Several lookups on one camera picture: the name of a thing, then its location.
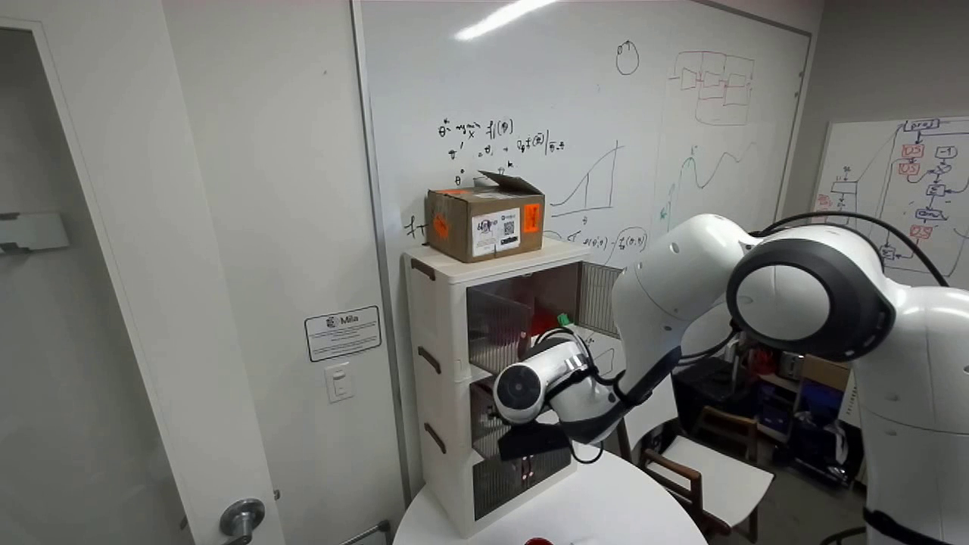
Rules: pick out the white stacked cabinet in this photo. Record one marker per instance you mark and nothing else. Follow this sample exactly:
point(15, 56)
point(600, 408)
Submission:
point(441, 403)

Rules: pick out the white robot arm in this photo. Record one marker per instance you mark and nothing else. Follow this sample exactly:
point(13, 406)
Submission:
point(807, 304)

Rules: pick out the small whiteboard with diagrams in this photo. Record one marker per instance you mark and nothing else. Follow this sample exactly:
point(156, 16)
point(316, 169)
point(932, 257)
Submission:
point(910, 192)

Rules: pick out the dark translucent cabinet door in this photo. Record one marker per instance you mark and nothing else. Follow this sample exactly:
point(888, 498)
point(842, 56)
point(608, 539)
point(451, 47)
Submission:
point(518, 312)
point(495, 488)

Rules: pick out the white wall sign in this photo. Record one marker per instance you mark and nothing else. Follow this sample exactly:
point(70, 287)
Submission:
point(345, 335)

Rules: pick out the large wall whiteboard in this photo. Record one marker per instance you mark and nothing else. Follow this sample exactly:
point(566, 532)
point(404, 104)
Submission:
point(608, 110)

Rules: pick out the red mug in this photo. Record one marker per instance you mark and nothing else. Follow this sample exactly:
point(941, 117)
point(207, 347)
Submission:
point(539, 538)

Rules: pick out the white glass door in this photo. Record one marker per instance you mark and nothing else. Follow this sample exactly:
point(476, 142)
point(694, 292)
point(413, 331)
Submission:
point(91, 381)

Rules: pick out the cluttered storage shelf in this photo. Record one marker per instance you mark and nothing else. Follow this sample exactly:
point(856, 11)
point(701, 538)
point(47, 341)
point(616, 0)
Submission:
point(807, 398)

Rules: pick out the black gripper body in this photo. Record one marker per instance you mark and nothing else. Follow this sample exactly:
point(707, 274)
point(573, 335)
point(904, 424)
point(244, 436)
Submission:
point(538, 442)

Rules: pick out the white light switch plate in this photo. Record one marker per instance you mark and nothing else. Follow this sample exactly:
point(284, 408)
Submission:
point(339, 381)

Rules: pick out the brown cardboard box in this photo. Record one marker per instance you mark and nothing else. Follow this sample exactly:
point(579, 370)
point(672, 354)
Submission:
point(483, 226)

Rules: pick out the wooden chair white seat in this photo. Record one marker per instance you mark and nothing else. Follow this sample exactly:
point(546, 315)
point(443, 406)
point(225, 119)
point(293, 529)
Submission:
point(718, 472)

